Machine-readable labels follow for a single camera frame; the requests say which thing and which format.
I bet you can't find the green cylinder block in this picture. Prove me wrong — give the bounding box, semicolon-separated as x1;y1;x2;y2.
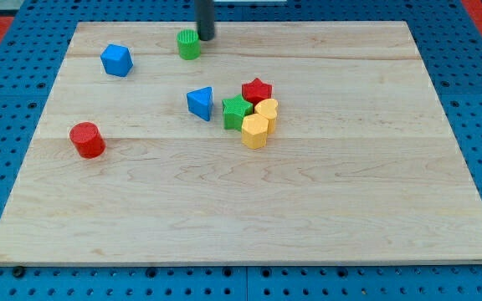
177;29;201;60

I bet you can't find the green star block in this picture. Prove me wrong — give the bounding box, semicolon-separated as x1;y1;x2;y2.
222;94;254;131

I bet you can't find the red star block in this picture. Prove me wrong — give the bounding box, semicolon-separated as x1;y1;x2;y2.
241;78;273;105

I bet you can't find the yellow hexagon block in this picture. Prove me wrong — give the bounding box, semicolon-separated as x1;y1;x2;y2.
241;114;269;149

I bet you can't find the yellow heart block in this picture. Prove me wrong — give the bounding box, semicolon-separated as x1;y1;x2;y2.
254;99;279;134

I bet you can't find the blue triangle block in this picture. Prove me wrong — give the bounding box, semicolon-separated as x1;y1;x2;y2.
187;86;213;121

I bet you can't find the light wooden board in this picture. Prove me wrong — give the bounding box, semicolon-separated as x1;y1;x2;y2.
0;21;482;267

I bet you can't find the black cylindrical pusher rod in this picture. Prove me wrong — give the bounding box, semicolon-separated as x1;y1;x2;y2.
195;0;215;41

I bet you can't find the blue cube block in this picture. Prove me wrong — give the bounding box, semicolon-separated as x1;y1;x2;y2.
100;44;133;77

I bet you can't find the red cylinder block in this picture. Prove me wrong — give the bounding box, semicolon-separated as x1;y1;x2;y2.
69;122;105;159

